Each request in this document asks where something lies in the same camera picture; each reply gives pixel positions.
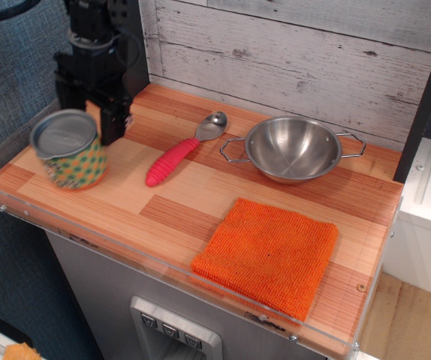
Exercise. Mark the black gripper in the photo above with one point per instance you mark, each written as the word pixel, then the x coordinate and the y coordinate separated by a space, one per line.
pixel 93 71

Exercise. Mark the pink handled metal spoon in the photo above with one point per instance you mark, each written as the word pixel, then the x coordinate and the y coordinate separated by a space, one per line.
pixel 212 127

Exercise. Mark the silver dispenser button panel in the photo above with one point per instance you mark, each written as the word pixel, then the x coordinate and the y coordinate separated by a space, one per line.
pixel 164 334

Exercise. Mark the steel two-handled bowl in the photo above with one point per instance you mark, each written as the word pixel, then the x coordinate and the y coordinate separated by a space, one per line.
pixel 292 149

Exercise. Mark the white toy sink unit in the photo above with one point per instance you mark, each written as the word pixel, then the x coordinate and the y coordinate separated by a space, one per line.
pixel 408 251

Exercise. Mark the orange knitted cloth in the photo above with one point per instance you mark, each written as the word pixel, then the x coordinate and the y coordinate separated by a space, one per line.
pixel 270 255

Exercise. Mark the grey toy fridge cabinet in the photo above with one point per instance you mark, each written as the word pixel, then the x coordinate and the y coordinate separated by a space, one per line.
pixel 104 286

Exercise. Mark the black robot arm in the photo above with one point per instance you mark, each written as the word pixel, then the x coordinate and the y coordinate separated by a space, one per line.
pixel 90 19

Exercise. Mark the peas and carrots can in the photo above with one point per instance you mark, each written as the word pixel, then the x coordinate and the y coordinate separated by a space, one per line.
pixel 68 145

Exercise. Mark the orange object bottom left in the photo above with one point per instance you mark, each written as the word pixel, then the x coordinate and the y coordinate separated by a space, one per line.
pixel 20 351

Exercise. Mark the dark vertical post right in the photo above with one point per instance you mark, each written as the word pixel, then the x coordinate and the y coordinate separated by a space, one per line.
pixel 415 135

